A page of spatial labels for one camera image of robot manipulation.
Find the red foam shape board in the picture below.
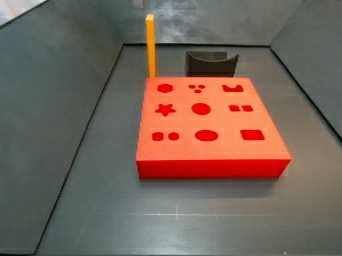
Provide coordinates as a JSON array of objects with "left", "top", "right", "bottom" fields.
[{"left": 137, "top": 77, "right": 292, "bottom": 178}]

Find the black curved fixture block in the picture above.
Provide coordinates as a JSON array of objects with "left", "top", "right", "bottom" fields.
[{"left": 186, "top": 51, "right": 240, "bottom": 77}]

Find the yellow square-circle peg object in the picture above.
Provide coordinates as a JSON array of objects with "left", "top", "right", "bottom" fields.
[{"left": 146, "top": 14, "right": 157, "bottom": 78}]

